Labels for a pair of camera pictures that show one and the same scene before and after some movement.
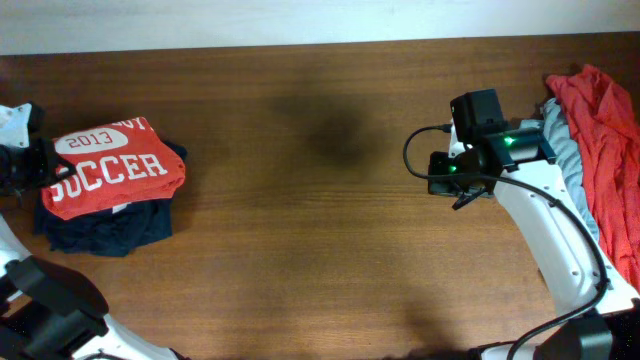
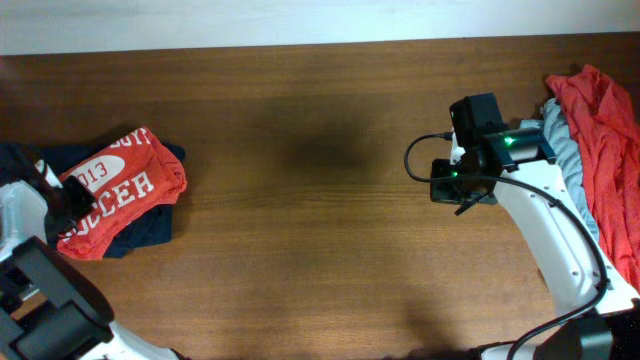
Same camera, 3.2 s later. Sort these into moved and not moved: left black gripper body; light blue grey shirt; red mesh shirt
Moved: left black gripper body
Not moved: red mesh shirt; light blue grey shirt
